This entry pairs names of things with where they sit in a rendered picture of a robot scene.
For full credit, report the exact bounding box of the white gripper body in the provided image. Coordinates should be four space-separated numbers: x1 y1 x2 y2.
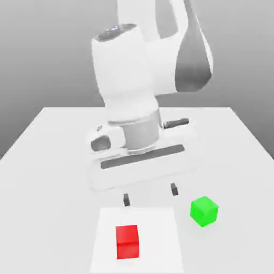
86 141 198 193

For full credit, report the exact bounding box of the small green cube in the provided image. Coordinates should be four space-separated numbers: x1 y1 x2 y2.
189 195 219 228

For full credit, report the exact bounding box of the small red cube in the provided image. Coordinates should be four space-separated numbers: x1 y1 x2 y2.
115 224 140 260

